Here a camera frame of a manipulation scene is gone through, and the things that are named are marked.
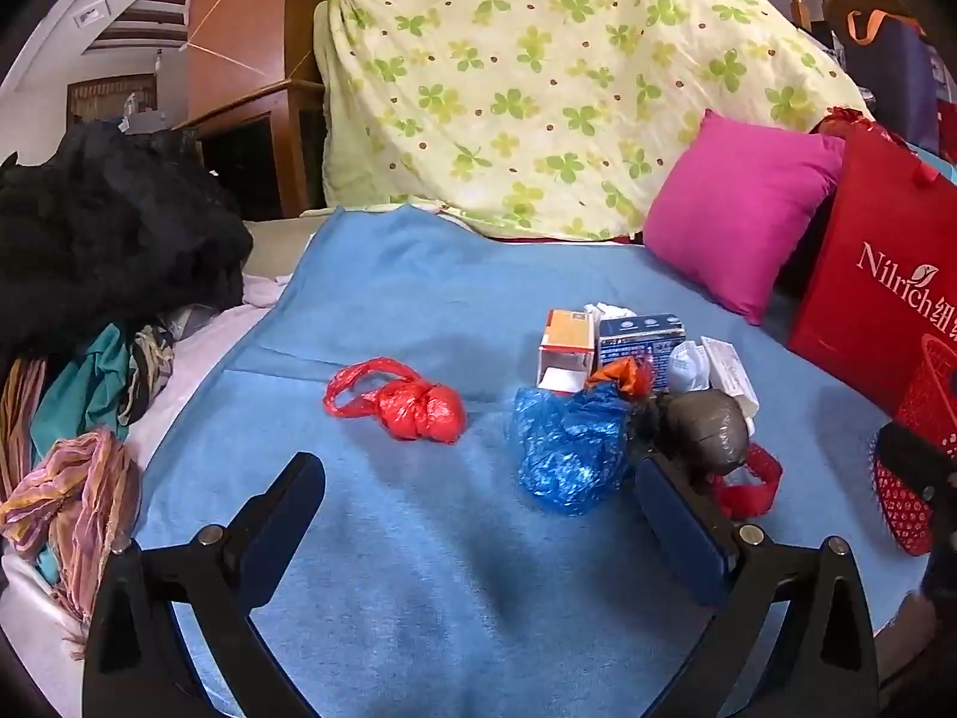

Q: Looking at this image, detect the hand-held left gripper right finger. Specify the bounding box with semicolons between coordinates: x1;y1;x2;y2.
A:
634;451;879;718

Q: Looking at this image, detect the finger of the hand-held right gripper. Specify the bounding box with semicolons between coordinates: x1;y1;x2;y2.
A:
876;421;957;532

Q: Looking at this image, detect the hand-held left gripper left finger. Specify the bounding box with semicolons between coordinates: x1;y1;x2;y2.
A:
81;451;328;718

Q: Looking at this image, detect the red plastic basket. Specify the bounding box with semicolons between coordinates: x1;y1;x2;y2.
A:
871;333;957;556

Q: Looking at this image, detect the red plastic bag scrap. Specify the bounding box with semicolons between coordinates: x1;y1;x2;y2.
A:
710;443;784;519

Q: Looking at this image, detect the grey-brown plastic bundle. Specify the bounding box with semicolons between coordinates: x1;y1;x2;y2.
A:
662;389;751;476

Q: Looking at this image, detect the blue plastic bag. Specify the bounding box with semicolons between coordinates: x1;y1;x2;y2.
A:
510;381;636;496

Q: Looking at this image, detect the long white box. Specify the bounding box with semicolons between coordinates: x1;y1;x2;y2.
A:
701;336;760;420

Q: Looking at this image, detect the knotted red plastic bag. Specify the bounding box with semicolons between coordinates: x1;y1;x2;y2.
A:
323;359;466;450

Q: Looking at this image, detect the orange plastic bag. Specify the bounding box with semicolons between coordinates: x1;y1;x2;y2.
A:
585;357;657;399

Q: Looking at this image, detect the blue white box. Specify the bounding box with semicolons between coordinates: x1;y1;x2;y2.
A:
596;312;687;390

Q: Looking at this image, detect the orange white box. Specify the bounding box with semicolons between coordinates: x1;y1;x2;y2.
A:
537;309;601;394

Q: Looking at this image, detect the red paper bag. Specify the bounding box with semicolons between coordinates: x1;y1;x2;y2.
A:
787;108;957;416

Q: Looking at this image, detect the striped brown cloth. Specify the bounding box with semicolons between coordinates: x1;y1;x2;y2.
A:
120;323;176;424

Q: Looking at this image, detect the blue blanket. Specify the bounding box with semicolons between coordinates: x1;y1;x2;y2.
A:
135;205;928;718

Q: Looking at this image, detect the striped scarf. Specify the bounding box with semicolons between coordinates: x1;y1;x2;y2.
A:
0;426;143;652

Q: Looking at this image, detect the teal cloth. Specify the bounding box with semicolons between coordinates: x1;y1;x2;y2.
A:
30;323;143;450

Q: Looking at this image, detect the pink pillow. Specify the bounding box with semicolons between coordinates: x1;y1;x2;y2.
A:
643;111;849;326

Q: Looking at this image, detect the black fuzzy cloth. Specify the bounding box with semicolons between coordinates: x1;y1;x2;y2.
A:
0;120;255;367

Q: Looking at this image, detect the dark wooden cabinet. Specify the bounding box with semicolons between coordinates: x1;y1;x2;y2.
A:
175;78;326;221

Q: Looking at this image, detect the clover print quilt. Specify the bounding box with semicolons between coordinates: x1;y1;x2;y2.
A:
312;0;876;244

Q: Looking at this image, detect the wooden pillar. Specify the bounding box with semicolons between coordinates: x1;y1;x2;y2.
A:
185;0;330;128

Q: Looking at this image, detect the navy bag with orange handles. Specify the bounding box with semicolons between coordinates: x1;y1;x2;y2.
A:
833;7;939;158

